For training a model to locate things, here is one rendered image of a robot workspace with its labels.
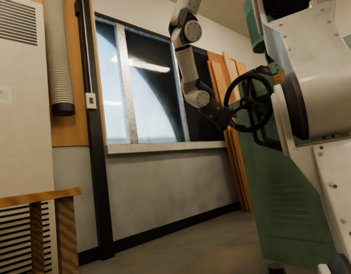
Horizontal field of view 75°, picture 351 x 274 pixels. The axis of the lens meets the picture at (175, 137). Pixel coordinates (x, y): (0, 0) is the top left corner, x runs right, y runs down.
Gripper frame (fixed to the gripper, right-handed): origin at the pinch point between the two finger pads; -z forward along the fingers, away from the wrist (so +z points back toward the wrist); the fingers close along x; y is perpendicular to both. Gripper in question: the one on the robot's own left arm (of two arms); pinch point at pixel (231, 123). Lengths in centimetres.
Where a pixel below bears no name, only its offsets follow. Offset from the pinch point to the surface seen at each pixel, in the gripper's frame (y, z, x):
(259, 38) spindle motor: 12, -4, 59
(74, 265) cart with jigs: -14, 42, -71
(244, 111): 14.7, -16.8, 17.8
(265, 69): -0.2, -6.5, 36.1
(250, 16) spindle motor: 19, 4, 72
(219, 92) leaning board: 146, -79, 92
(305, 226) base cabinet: -21, -48, -28
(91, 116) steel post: 110, 44, -17
